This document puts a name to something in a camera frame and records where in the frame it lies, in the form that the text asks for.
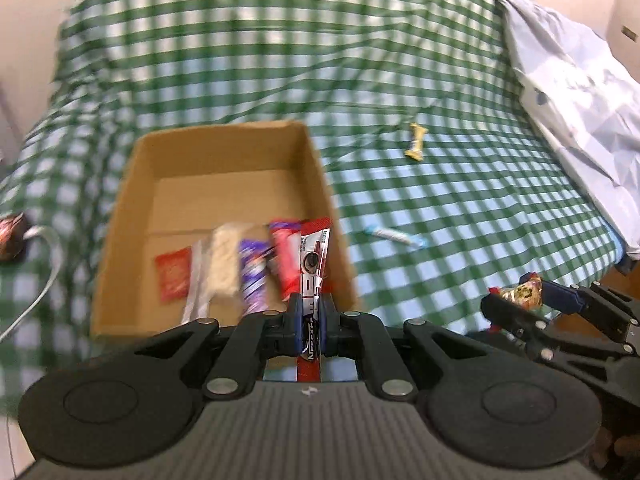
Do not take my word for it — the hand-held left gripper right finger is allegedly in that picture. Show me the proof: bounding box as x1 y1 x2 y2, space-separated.
319 294 483 402

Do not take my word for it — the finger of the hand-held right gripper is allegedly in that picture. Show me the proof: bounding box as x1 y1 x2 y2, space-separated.
520 272 640 343
480 294 558 361

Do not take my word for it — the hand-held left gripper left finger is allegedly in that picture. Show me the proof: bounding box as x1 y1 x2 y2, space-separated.
132 294 307 402

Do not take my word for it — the small orange candy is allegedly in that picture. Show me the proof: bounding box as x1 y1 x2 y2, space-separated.
487 272 546 312

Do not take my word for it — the purple snack packet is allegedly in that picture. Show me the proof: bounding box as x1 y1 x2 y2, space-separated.
238 237 277 312

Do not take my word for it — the red coffee stick packet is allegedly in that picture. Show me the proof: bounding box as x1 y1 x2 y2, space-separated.
295 217 334 382

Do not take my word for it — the red wafer bar packet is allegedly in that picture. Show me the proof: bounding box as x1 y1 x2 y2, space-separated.
268 219 306 302

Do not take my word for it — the silver stick packet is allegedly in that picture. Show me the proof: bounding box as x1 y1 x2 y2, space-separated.
179 239 214 326

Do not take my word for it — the red square sachet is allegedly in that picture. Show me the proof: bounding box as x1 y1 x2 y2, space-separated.
154 247 194 302

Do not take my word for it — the brown cardboard box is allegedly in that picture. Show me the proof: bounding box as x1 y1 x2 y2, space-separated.
90 120 363 342

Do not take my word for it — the white puffed rice bar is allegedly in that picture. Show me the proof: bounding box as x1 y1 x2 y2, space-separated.
210 222 247 302

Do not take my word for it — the blue white stick packet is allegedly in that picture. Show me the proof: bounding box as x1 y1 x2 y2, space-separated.
364 225 430 250

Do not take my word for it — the yellow twisted candy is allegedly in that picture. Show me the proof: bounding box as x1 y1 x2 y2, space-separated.
404 122 430 162

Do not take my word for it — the pale blue crumpled sheet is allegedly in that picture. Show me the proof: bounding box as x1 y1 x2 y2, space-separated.
459 0 640 262

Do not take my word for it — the green checked blanket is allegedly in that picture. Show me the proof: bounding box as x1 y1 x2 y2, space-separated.
0 0 632 361

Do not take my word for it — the beige cabinet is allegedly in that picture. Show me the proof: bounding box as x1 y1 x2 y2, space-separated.
606 0 640 57

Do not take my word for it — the white charging cable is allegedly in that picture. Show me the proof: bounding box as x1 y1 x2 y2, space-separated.
0 226 64 342

